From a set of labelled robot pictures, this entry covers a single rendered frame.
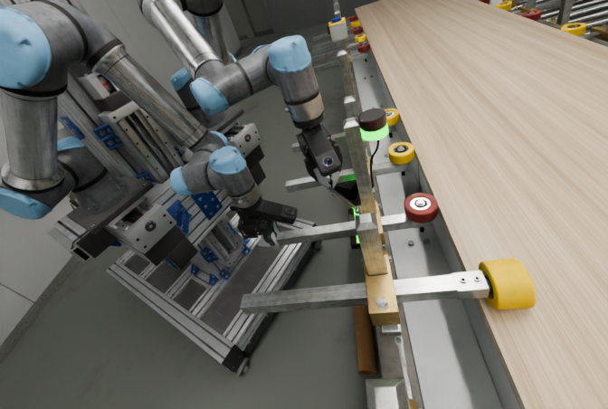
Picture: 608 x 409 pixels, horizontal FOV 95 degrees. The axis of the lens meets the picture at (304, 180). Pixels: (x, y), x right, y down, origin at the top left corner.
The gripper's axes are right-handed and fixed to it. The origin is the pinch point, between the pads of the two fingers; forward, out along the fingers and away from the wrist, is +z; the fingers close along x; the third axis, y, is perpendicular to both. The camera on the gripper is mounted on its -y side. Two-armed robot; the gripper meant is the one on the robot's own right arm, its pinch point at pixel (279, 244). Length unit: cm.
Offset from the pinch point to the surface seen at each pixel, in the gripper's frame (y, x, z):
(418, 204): -40.9, 0.3, -9.9
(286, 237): -3.7, 1.1, -4.1
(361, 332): -15, -3, 74
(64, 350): 178, -5, 87
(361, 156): -28.9, -2.3, -25.6
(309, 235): -10.9, 1.5, -4.1
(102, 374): 136, 9, 86
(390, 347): -28.3, 25.7, 11.2
